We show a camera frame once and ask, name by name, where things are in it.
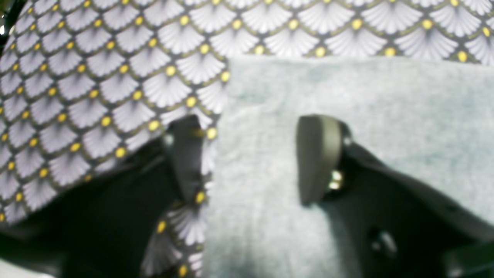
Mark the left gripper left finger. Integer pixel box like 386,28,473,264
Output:
117,115,203,203

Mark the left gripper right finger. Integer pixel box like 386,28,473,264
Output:
295,114,493,247

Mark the light grey T-shirt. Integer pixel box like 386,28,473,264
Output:
203,56,493,278

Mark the fan-patterned purple table cloth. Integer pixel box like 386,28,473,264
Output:
0,0,494,278

